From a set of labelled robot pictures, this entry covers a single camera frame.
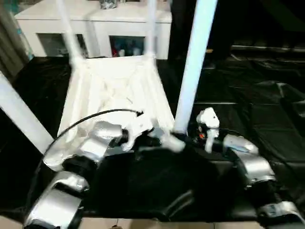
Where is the white plastic table top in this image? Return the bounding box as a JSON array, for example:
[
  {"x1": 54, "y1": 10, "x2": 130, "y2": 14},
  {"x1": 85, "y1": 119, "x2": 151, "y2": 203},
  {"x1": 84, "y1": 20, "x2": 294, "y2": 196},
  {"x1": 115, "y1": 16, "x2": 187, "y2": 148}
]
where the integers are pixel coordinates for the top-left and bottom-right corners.
[{"x1": 42, "y1": 53, "x2": 186, "y2": 172}]

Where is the black mat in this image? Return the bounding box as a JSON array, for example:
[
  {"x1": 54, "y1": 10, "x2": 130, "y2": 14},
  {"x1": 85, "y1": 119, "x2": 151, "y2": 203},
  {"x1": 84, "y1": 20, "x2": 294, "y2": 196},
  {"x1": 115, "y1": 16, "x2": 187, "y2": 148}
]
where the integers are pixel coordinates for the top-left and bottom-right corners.
[{"x1": 0, "y1": 53, "x2": 305, "y2": 222}]

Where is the white glass-door cabinet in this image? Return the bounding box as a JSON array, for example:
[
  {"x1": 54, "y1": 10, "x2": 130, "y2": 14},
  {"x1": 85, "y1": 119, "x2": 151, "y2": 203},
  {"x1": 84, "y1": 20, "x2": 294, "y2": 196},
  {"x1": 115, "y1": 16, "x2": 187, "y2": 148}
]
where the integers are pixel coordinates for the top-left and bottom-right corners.
[{"x1": 14, "y1": 0, "x2": 172, "y2": 60}]

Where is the grey curtain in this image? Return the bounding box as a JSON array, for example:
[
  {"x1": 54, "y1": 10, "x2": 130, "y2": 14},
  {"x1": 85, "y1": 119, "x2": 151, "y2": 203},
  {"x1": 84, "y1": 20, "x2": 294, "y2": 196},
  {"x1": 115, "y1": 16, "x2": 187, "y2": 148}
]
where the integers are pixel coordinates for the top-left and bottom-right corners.
[{"x1": 0, "y1": 5, "x2": 31, "y2": 79}]

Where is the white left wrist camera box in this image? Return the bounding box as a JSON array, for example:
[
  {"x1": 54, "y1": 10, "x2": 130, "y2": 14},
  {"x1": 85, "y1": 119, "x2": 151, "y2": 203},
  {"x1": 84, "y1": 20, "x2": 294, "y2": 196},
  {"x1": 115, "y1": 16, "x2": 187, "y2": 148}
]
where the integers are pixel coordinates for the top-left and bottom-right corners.
[{"x1": 120, "y1": 113, "x2": 156, "y2": 152}]

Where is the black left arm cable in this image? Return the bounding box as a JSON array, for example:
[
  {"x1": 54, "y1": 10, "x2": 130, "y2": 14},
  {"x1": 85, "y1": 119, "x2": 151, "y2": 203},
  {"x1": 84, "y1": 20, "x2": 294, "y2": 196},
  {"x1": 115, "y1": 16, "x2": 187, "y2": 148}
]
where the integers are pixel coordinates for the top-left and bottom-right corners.
[{"x1": 26, "y1": 108, "x2": 144, "y2": 210}]

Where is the black metal rail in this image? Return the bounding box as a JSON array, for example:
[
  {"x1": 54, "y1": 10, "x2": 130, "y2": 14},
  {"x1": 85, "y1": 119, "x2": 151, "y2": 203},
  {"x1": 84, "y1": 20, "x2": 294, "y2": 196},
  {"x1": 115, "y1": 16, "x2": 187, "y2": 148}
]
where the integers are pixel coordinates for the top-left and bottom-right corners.
[{"x1": 231, "y1": 44, "x2": 305, "y2": 53}]

